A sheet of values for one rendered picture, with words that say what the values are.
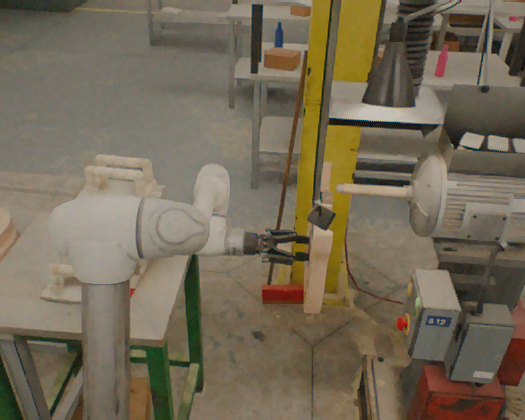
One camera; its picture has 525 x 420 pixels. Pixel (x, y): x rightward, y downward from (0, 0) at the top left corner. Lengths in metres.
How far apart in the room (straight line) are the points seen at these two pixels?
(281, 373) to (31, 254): 1.33
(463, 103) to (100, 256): 1.06
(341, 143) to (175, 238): 1.58
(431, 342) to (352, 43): 1.32
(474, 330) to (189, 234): 1.01
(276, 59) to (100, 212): 2.70
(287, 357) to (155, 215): 1.78
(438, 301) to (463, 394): 0.56
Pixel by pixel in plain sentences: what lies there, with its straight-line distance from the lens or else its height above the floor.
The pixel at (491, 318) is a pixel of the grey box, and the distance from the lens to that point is 1.76.
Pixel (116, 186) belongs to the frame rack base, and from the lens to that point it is 1.89.
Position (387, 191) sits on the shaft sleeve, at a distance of 1.59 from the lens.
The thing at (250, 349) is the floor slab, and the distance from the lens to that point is 2.74.
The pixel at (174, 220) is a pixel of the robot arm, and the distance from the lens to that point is 1.02.
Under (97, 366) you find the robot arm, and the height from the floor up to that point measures 1.17.
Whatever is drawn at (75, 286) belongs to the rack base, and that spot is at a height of 0.94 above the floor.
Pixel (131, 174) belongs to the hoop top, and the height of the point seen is 1.21.
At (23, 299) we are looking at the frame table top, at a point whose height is 0.93.
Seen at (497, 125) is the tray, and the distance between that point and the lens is 1.66.
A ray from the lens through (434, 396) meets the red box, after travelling 1.92.
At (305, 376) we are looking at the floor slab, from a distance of 2.65.
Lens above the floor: 2.06
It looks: 34 degrees down
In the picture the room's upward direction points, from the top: 2 degrees clockwise
